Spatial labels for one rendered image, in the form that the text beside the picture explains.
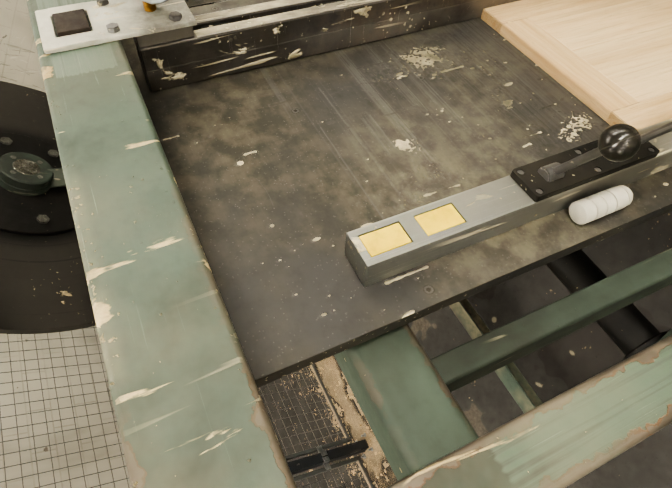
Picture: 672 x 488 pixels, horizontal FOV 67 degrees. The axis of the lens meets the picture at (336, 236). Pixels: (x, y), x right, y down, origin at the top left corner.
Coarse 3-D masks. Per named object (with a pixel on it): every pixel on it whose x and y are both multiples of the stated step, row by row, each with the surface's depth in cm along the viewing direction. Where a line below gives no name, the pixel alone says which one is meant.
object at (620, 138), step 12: (612, 132) 49; (624, 132) 49; (636, 132) 49; (600, 144) 50; (612, 144) 49; (624, 144) 49; (636, 144) 49; (588, 156) 54; (612, 156) 50; (624, 156) 49; (540, 168) 60; (552, 168) 59; (564, 168) 57; (552, 180) 59
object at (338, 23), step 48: (96, 0) 68; (288, 0) 79; (336, 0) 81; (384, 0) 80; (432, 0) 84; (480, 0) 89; (48, 48) 62; (144, 48) 69; (192, 48) 72; (240, 48) 75; (288, 48) 79; (336, 48) 83
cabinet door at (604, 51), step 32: (544, 0) 93; (576, 0) 94; (608, 0) 95; (640, 0) 96; (512, 32) 86; (544, 32) 86; (576, 32) 87; (608, 32) 88; (640, 32) 88; (544, 64) 82; (576, 64) 81; (608, 64) 82; (640, 64) 82; (576, 96) 78; (608, 96) 76; (640, 96) 77; (640, 128) 71
